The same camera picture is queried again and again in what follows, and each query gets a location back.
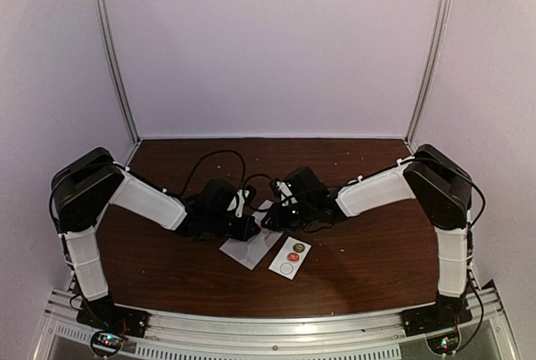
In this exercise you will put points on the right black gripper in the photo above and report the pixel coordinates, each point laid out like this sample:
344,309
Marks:
280,222

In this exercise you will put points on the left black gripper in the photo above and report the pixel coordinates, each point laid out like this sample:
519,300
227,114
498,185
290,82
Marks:
242,234

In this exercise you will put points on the pale blue envelope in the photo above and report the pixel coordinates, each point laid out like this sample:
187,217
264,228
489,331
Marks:
249,253

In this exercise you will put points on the white sticker sheet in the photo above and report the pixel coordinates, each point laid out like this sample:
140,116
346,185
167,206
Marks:
281,266

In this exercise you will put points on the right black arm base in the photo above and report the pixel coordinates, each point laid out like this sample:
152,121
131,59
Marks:
445,313

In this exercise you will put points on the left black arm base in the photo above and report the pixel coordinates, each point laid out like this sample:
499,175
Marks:
104,314

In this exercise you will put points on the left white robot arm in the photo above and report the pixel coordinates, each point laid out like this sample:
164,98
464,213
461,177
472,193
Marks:
82,193

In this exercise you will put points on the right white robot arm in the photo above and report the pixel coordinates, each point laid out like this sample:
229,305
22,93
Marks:
442,189

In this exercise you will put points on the green round sticker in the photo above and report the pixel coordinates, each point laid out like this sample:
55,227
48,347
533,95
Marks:
299,247

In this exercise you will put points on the orange round sticker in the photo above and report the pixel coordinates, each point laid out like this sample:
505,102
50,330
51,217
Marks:
293,257

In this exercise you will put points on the left circuit board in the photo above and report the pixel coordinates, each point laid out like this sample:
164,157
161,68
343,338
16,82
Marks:
106,344

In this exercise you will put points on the circuit board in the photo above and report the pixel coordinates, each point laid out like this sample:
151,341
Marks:
444,344
106,344

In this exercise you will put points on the right circuit board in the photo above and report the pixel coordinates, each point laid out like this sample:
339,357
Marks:
444,344

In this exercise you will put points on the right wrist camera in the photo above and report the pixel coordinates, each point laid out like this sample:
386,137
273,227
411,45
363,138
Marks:
284,193

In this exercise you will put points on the aluminium front rail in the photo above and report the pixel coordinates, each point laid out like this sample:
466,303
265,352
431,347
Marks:
373,335

